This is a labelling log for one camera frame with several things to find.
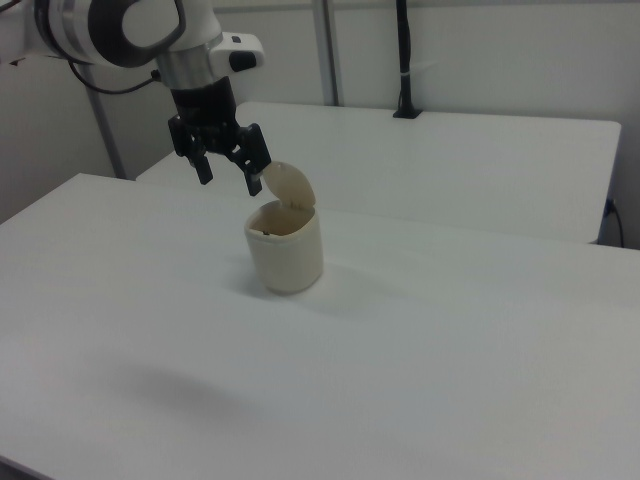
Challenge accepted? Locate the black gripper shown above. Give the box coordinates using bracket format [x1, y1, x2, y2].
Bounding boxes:
[167, 75, 274, 198]

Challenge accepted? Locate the beige trash bin lid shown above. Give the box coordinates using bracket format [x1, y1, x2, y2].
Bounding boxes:
[262, 160, 317, 212]

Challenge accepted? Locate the beige plastic trash bin body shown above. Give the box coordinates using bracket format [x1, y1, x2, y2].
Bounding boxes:
[243, 201, 325, 296]

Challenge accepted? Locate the black pole with clamp base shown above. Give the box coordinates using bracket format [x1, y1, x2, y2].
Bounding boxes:
[392, 0, 425, 120]

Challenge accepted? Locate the white side table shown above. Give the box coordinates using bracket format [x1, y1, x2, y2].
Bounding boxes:
[134, 101, 623, 246]

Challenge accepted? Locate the grey partition post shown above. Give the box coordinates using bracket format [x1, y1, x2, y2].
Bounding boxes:
[312, 0, 347, 107]
[83, 82, 127, 180]

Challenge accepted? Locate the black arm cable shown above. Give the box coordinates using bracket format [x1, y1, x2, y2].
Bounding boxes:
[63, 57, 162, 97]

